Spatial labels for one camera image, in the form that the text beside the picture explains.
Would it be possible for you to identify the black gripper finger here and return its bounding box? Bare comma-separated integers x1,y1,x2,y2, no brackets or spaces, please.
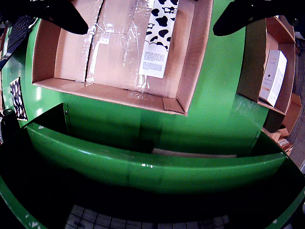
0,0,89,35
213,0,305,37

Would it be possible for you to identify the cow print carton box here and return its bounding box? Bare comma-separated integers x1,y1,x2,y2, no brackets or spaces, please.
139,0,180,79

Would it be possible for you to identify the divided cardboard box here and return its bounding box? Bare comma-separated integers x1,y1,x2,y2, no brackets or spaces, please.
236,15,303,135

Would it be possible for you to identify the shallow cardboard tray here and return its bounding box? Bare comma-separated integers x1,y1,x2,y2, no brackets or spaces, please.
31,0,214,117

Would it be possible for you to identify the white product box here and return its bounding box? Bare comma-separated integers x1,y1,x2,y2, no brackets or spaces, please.
258,49,288,107

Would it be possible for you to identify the black keyboard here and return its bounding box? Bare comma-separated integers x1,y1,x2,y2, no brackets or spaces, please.
6,14,34,54

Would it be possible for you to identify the green metal shelf unit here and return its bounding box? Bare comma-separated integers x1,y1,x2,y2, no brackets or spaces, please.
0,102,305,229

